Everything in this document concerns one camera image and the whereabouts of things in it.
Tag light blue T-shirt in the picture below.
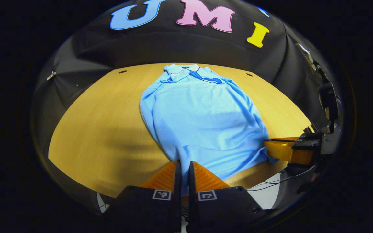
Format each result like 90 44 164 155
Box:
140 64 279 198

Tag black backdrop cloth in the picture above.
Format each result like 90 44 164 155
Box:
31 0 339 207

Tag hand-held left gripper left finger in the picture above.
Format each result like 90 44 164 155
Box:
104 160 182 233

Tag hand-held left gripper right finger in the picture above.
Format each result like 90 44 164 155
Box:
188 161 273 233

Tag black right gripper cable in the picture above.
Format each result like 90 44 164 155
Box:
247 165 315 191

